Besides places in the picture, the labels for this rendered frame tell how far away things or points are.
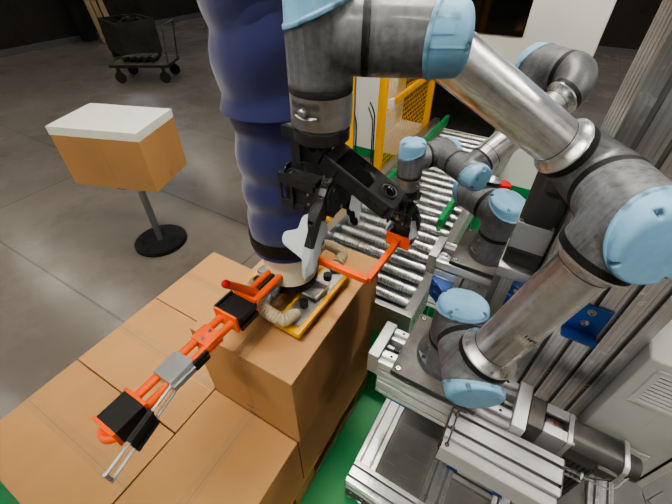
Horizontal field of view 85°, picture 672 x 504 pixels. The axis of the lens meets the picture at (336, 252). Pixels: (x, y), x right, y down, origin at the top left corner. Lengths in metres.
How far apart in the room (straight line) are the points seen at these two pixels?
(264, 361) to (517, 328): 0.72
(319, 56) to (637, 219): 0.42
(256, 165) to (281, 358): 0.57
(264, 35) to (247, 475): 1.27
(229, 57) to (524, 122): 0.54
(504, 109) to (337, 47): 0.28
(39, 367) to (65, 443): 1.13
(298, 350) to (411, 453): 0.86
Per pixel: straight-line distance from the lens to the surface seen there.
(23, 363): 2.89
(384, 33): 0.41
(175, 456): 1.54
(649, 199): 0.59
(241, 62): 0.80
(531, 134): 0.63
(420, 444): 1.85
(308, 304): 1.19
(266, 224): 0.99
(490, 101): 0.59
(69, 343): 2.83
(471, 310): 0.87
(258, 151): 0.89
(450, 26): 0.42
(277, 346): 1.17
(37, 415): 1.86
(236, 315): 1.04
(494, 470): 1.07
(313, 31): 0.42
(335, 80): 0.43
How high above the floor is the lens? 1.90
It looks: 41 degrees down
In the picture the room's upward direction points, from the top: straight up
